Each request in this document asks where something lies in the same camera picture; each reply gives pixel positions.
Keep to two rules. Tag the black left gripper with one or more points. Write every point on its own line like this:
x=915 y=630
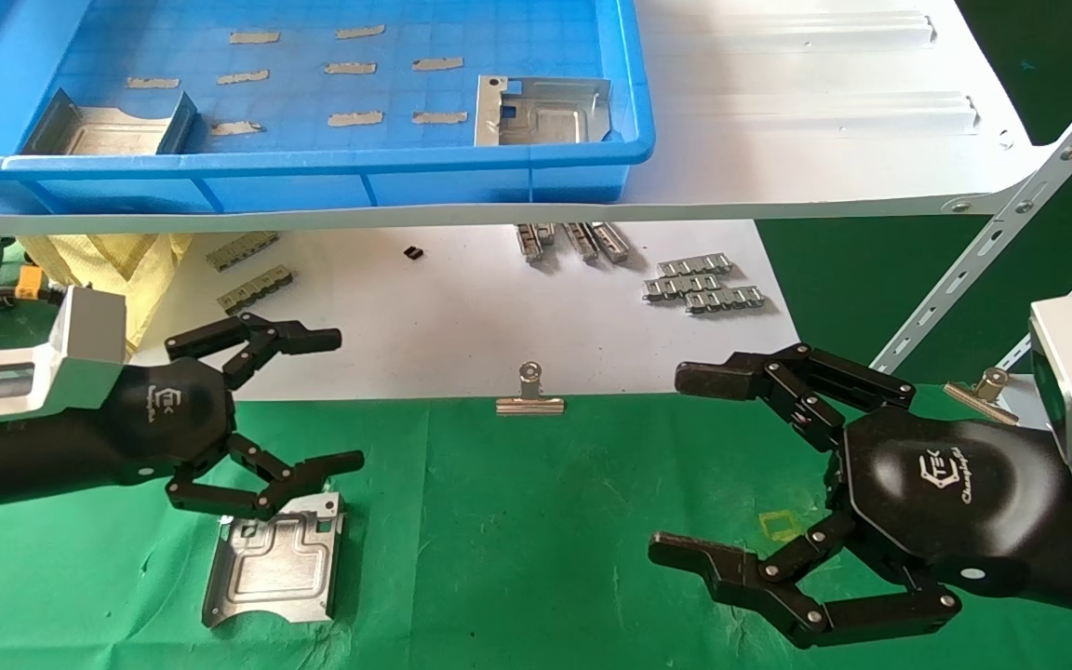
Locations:
x=173 y=419

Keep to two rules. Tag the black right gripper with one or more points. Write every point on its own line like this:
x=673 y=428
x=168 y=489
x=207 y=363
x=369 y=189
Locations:
x=945 y=493

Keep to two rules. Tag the stamped metal part curved edge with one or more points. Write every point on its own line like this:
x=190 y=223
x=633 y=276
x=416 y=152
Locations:
x=275 y=568

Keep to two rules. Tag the small black block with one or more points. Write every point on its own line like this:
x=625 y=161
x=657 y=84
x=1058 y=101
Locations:
x=413 y=252

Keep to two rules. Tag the silver binder clip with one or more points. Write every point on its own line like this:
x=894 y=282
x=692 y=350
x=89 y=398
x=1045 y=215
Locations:
x=530 y=403
x=983 y=395

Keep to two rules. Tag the green cloth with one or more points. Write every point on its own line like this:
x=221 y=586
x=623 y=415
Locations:
x=517 y=540

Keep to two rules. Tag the yellow woven bag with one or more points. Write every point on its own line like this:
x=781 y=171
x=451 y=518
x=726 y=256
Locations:
x=117 y=265

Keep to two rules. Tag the white sheet metal shelf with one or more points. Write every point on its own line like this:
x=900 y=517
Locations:
x=778 y=140

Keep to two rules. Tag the stamped metal part bent walls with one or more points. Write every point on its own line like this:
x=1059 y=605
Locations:
x=108 y=130

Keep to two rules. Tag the stamped metal part flat square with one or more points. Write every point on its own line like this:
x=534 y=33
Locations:
x=545 y=116

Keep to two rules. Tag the long white perforated brace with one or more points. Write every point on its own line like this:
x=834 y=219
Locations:
x=1020 y=200

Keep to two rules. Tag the blue plastic bin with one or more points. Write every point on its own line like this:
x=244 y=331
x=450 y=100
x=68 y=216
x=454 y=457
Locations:
x=536 y=37

